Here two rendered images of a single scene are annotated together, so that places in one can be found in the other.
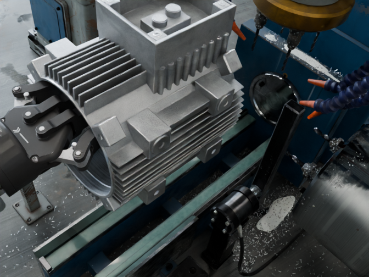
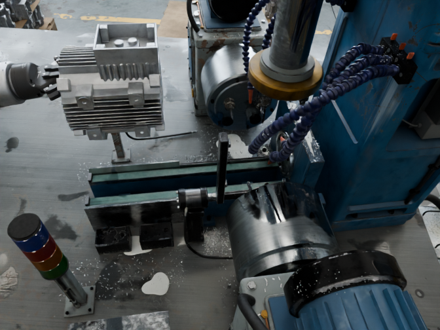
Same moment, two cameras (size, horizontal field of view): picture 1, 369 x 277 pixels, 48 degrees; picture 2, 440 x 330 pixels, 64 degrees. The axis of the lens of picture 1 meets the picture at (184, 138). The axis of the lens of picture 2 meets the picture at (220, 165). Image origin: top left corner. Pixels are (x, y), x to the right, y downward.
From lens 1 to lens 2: 0.54 m
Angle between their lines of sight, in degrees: 26
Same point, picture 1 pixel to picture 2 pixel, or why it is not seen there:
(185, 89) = (122, 84)
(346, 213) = (238, 228)
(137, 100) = (90, 78)
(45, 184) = (136, 147)
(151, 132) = (80, 93)
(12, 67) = (170, 78)
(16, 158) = (23, 80)
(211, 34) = (139, 58)
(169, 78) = (109, 73)
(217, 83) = (137, 87)
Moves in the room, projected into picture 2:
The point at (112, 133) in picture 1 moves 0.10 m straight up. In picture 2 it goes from (61, 84) to (44, 38)
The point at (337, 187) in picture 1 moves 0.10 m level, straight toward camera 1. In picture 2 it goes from (242, 209) to (201, 217)
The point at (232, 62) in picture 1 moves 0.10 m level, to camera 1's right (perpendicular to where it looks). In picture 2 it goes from (153, 80) to (187, 104)
